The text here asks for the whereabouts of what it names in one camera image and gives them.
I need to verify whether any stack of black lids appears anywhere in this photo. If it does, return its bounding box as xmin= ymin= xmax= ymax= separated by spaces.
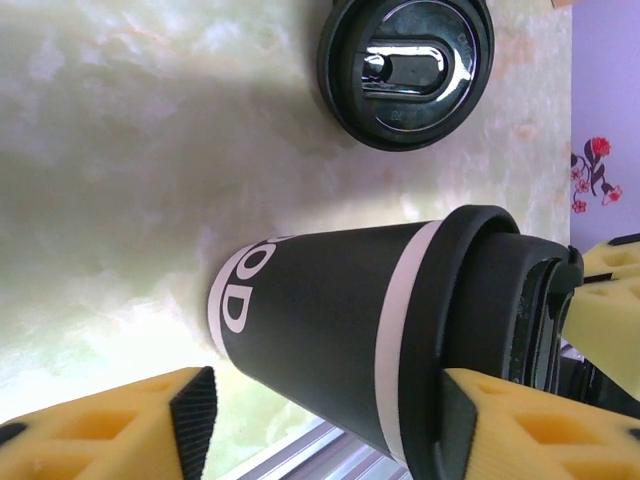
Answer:
xmin=317 ymin=0 xmax=496 ymax=151

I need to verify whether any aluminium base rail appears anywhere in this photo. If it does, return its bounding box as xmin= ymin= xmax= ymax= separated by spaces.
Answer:
xmin=219 ymin=417 xmax=401 ymax=480

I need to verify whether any black plastic cup lid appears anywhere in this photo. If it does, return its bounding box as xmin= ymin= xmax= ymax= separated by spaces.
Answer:
xmin=399 ymin=203 xmax=585 ymax=480

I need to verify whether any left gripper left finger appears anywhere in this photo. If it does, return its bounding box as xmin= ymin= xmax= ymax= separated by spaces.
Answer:
xmin=0 ymin=367 xmax=217 ymax=480

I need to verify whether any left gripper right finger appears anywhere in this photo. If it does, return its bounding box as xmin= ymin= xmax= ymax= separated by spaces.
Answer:
xmin=442 ymin=368 xmax=640 ymax=480

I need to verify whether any black paper coffee cup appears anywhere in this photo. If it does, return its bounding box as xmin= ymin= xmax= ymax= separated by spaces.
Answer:
xmin=206 ymin=219 xmax=454 ymax=471

